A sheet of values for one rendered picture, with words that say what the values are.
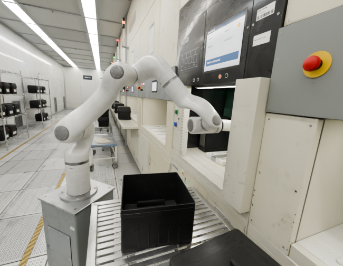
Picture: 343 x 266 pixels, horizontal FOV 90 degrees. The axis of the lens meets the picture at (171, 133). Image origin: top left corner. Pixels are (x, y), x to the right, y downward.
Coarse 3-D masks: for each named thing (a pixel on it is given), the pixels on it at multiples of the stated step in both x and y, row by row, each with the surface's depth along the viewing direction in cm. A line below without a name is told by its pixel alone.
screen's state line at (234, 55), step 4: (232, 52) 78; (236, 52) 75; (220, 56) 86; (224, 56) 83; (228, 56) 80; (232, 56) 78; (236, 56) 75; (208, 60) 95; (212, 60) 92; (216, 60) 89; (220, 60) 86; (224, 60) 83; (228, 60) 80; (208, 64) 95; (212, 64) 92
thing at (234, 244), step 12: (216, 240) 57; (228, 240) 57; (240, 240) 58; (192, 252) 52; (204, 252) 52; (216, 252) 52; (228, 252) 53; (240, 252) 53; (252, 252) 53; (264, 252) 53; (180, 264) 48; (192, 264) 48; (204, 264) 48; (216, 264) 48; (228, 264) 49; (240, 264) 49; (252, 264) 49; (264, 264) 49; (276, 264) 50
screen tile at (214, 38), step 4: (212, 36) 91; (216, 36) 88; (220, 36) 85; (208, 40) 94; (212, 40) 91; (216, 40) 88; (220, 40) 85; (208, 44) 95; (220, 44) 85; (212, 48) 92; (216, 48) 88; (220, 48) 86; (208, 52) 95; (212, 52) 92; (216, 52) 88; (208, 56) 95
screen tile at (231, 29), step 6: (234, 24) 76; (228, 30) 80; (234, 30) 76; (240, 30) 73; (240, 36) 73; (228, 42) 80; (234, 42) 76; (222, 48) 84; (228, 48) 80; (234, 48) 76
